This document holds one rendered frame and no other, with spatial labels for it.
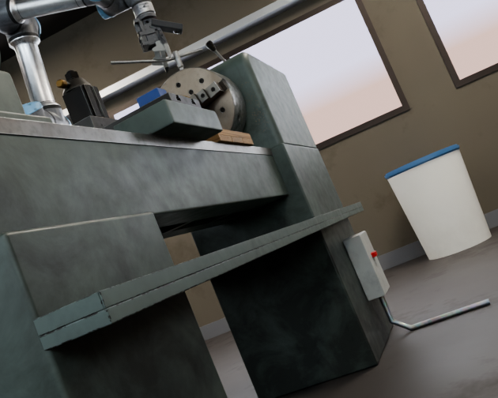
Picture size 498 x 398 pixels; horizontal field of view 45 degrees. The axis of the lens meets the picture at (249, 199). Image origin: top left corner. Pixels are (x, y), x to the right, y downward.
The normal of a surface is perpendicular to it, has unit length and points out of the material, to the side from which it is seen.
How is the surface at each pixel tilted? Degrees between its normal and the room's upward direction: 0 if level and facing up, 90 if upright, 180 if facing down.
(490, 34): 90
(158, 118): 90
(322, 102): 90
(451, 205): 94
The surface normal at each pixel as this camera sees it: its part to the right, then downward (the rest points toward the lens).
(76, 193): 0.87, -0.39
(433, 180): -0.19, 0.06
